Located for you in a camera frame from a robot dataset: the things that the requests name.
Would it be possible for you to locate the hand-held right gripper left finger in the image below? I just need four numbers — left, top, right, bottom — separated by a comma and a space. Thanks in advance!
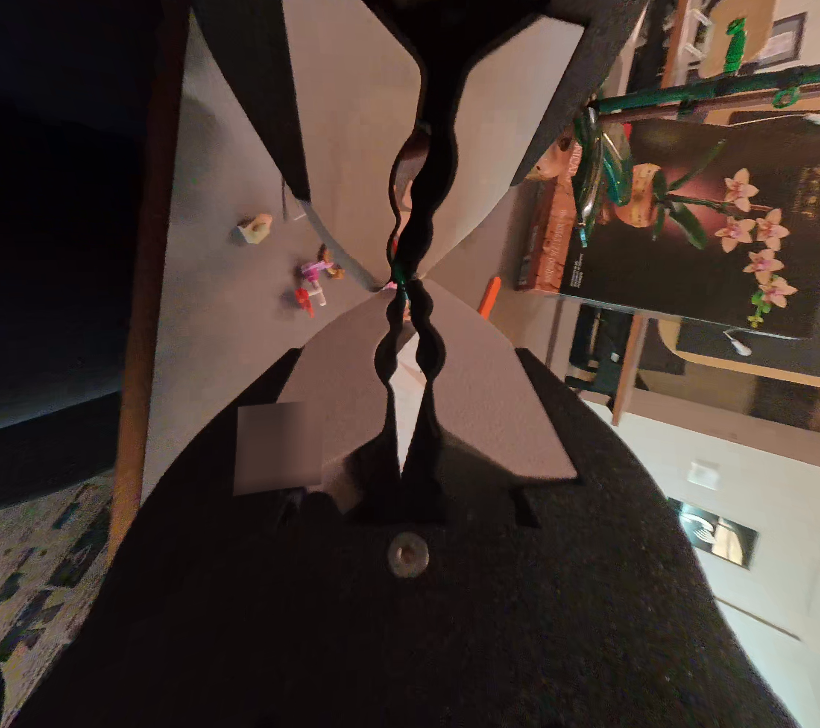
277, 291, 406, 514

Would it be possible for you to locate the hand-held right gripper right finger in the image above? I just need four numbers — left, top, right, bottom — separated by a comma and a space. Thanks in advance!
398, 280, 579, 485

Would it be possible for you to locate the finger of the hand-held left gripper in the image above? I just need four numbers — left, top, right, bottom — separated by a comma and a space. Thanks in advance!
410, 14, 589, 288
282, 0, 430, 292

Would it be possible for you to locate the grey desk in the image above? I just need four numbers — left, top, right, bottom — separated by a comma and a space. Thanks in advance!
109, 0, 577, 550

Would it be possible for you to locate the pile of small toy bricks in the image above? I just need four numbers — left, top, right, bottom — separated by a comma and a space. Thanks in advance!
290, 244, 347, 319

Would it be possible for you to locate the brick-built potted orchid plant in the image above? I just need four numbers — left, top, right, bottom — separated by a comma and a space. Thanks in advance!
535, 17, 820, 250

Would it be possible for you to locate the small tan toy brick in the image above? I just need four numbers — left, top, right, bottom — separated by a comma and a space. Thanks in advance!
231, 213, 275, 247

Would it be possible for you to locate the dark toy set box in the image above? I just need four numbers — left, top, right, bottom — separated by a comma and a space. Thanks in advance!
515, 114, 820, 339

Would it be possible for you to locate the wooden side table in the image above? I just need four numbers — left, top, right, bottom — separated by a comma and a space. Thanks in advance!
610, 315, 820, 428

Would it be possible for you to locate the dark wall sign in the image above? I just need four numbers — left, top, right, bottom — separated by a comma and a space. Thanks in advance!
668, 496, 761, 570

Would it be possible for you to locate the framed wall picture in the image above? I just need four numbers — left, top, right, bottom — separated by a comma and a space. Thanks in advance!
769, 12, 809, 64

